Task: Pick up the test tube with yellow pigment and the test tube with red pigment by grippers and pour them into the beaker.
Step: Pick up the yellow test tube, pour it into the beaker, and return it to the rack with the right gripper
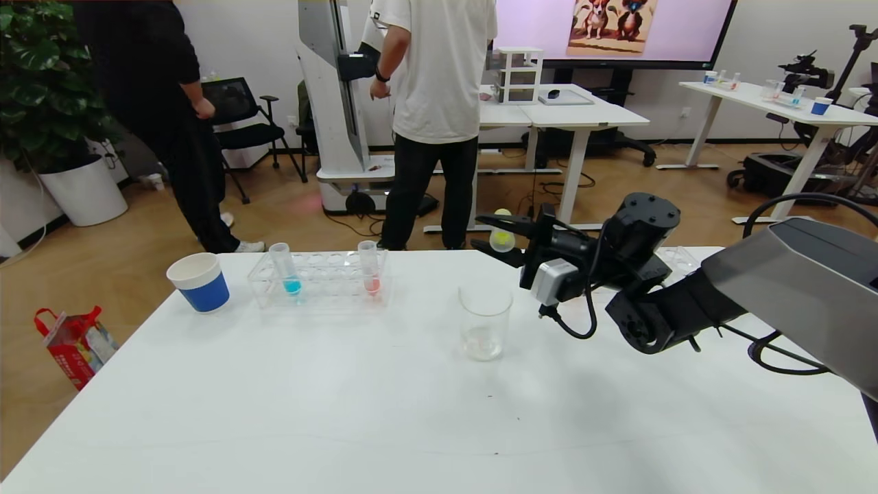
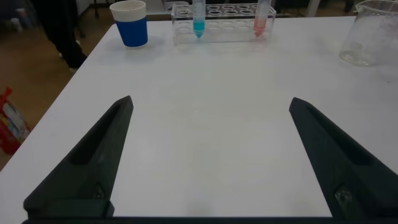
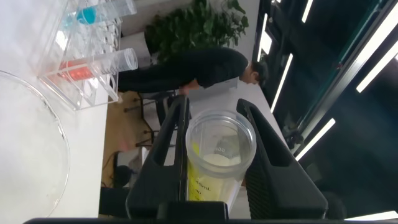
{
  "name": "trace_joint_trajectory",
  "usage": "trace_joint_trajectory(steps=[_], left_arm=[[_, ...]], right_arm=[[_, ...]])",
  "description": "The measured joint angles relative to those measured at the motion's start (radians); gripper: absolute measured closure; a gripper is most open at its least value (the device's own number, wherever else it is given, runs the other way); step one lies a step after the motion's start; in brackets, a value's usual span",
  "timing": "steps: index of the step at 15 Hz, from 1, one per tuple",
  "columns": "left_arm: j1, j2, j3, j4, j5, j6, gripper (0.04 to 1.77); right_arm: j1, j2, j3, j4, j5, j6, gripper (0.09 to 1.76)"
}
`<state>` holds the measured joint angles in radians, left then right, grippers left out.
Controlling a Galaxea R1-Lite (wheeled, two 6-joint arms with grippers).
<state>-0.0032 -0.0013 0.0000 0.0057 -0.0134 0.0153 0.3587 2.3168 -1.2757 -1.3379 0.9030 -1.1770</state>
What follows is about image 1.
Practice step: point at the large wall display screen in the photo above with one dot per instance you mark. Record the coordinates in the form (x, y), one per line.
(686, 34)

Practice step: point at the red pigment test tube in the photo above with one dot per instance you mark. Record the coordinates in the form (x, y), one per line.
(372, 285)

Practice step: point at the red shopping bag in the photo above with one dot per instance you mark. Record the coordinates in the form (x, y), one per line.
(72, 350)

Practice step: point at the black office chair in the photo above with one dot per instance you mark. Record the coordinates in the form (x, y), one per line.
(240, 134)

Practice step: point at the long white desk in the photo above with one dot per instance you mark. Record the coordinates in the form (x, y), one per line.
(754, 99)

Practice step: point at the white drawer organizer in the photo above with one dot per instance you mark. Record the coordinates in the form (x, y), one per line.
(521, 75)

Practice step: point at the clear plastic test tube rack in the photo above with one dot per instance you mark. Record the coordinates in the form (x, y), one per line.
(329, 285)
(682, 259)

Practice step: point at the black background robot arm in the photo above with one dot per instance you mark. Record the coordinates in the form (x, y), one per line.
(806, 72)

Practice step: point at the person in black clothes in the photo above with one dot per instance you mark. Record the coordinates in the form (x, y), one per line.
(151, 68)

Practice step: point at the clear glass beaker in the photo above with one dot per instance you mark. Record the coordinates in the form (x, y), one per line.
(484, 339)

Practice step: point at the person in white shirt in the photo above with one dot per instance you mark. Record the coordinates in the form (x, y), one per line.
(439, 68)

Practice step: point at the white plant pot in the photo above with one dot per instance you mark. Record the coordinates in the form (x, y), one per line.
(82, 195)

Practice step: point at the blue pigment test tube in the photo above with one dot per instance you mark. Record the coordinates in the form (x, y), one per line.
(292, 286)

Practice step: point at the grey mouse pad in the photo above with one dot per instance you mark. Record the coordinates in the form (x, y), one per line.
(576, 101)

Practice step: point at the yellow pigment test tube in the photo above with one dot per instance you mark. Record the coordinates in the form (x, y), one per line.
(503, 238)

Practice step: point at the small test tube rack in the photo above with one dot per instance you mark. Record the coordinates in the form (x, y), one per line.
(726, 86)
(782, 101)

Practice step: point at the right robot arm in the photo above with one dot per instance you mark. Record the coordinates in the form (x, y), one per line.
(809, 295)

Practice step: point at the green potted plant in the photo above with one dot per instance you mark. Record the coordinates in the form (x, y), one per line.
(41, 82)

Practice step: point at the black display stand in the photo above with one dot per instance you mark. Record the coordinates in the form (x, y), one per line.
(621, 79)

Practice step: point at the small white cup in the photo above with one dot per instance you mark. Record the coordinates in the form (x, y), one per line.
(154, 182)

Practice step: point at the white standing desk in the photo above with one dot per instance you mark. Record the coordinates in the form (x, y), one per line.
(504, 116)
(590, 116)

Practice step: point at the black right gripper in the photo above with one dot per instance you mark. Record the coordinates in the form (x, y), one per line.
(540, 247)

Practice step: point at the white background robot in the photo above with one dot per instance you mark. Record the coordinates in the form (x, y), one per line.
(329, 103)

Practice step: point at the blue white paper cup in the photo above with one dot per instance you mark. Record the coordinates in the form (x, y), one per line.
(202, 291)

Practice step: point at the black tripod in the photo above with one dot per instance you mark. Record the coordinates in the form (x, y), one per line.
(857, 31)

